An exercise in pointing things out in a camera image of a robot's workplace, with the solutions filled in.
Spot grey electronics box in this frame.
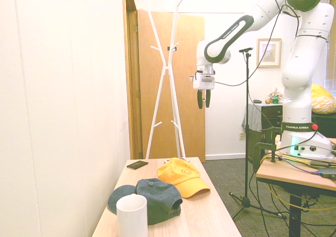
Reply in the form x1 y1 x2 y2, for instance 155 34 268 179
319 168 336 179

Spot purple cable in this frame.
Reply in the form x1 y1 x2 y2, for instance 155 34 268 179
278 155 322 175

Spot window blinds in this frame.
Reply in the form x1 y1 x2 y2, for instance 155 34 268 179
324 0 336 93

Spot pale flower decoration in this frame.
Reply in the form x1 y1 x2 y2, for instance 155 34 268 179
269 86 284 102

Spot dark wooden dresser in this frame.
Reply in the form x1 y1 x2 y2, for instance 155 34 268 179
248 102 336 167

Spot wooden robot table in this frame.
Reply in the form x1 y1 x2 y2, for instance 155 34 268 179
256 137 336 237

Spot black wallet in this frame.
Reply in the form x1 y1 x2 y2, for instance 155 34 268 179
127 160 149 171

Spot brown wooden door frame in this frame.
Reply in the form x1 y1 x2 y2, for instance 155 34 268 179
122 0 144 160

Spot black tripod stand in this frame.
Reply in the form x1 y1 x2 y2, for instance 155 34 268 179
228 51 287 220

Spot yellow cable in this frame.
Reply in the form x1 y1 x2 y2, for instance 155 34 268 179
262 152 336 219

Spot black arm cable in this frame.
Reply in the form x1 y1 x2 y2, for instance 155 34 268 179
214 0 301 87

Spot black metal clamp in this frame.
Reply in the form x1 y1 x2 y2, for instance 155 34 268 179
253 126 281 173

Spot yellow bag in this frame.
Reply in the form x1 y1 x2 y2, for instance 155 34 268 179
311 84 336 115

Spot brown wooden door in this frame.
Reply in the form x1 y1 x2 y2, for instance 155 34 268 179
137 9 206 161

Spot grey cloth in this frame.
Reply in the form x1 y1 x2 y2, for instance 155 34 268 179
241 102 263 131

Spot white wooden coat rack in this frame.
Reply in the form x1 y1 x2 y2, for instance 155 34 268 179
143 0 187 160

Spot yellow smiley baseball cap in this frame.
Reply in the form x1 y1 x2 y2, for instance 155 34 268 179
156 157 212 199

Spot framed wall picture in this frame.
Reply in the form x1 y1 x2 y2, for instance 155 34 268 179
256 38 282 69

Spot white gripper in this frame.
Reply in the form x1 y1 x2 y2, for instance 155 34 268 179
193 73 217 110

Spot white cylindrical cup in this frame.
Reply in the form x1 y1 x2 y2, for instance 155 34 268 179
116 194 149 237

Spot dark blue denim cap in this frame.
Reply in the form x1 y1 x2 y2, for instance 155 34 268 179
107 178 183 226

